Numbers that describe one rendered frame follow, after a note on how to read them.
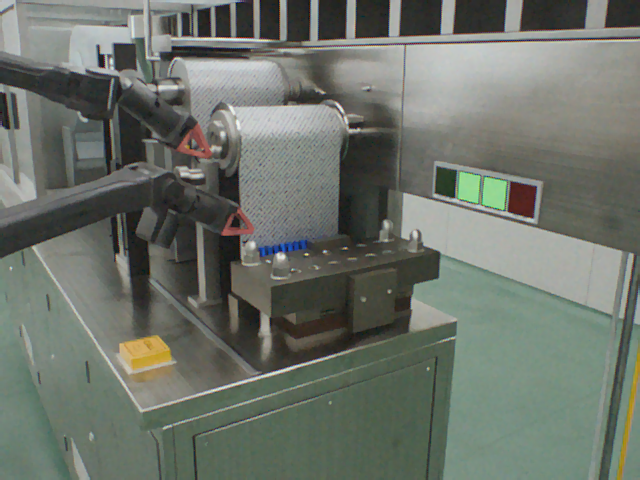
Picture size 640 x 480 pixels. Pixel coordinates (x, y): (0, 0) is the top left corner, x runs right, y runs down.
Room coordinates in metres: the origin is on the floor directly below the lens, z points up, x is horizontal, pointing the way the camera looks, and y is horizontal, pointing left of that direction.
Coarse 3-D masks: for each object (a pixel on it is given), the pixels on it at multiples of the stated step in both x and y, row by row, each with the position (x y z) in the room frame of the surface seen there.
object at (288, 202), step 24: (240, 168) 1.16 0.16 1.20; (264, 168) 1.19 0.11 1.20; (288, 168) 1.22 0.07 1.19; (312, 168) 1.25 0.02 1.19; (336, 168) 1.29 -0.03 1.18; (240, 192) 1.16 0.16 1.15; (264, 192) 1.19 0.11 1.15; (288, 192) 1.22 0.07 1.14; (312, 192) 1.25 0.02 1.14; (336, 192) 1.29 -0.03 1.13; (264, 216) 1.19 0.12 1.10; (288, 216) 1.22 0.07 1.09; (312, 216) 1.26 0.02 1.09; (336, 216) 1.29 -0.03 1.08; (240, 240) 1.17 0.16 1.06; (264, 240) 1.19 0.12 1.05; (288, 240) 1.22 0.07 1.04
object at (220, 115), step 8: (216, 112) 1.22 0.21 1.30; (224, 112) 1.20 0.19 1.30; (216, 120) 1.22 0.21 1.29; (224, 120) 1.19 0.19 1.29; (232, 128) 1.17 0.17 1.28; (232, 136) 1.16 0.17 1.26; (232, 144) 1.16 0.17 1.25; (232, 152) 1.16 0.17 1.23; (216, 160) 1.22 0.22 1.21; (224, 160) 1.19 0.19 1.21; (232, 160) 1.17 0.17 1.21; (224, 168) 1.19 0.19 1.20
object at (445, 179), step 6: (438, 168) 1.16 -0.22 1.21; (438, 174) 1.16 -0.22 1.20; (444, 174) 1.14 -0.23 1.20; (450, 174) 1.13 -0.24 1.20; (438, 180) 1.16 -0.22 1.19; (444, 180) 1.14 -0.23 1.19; (450, 180) 1.13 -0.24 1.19; (438, 186) 1.15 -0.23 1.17; (444, 186) 1.14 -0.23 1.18; (450, 186) 1.13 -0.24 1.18; (438, 192) 1.15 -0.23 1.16; (444, 192) 1.14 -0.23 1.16; (450, 192) 1.13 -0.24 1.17
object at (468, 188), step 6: (462, 174) 1.10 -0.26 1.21; (468, 174) 1.09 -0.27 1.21; (462, 180) 1.10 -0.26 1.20; (468, 180) 1.09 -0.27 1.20; (474, 180) 1.08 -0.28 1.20; (462, 186) 1.10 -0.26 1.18; (468, 186) 1.09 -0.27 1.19; (474, 186) 1.08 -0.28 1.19; (462, 192) 1.10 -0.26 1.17; (468, 192) 1.09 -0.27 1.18; (474, 192) 1.08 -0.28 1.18; (462, 198) 1.10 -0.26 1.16; (468, 198) 1.09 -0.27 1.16; (474, 198) 1.08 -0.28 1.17
